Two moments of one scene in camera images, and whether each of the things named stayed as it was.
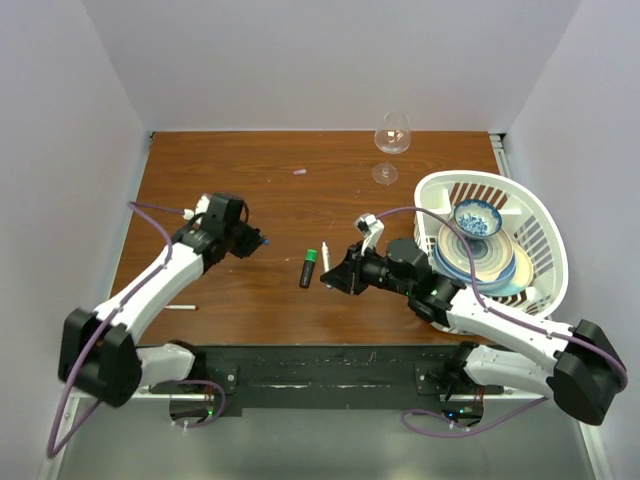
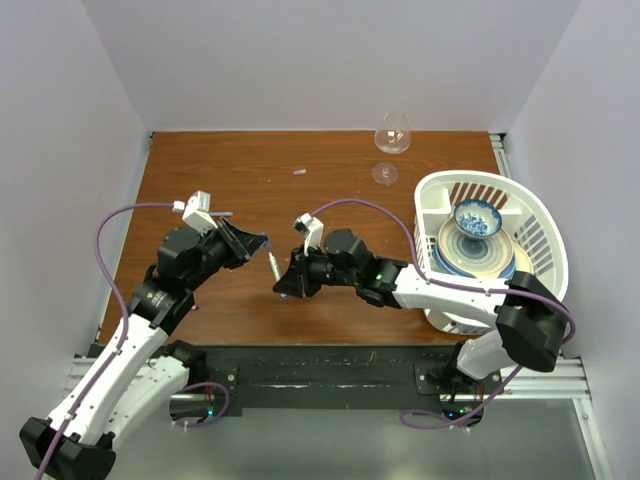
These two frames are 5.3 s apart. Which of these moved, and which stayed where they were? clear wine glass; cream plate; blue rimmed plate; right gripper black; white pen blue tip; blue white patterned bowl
Moved: white pen blue tip; right gripper black
Stayed: clear wine glass; cream plate; blue rimmed plate; blue white patterned bowl
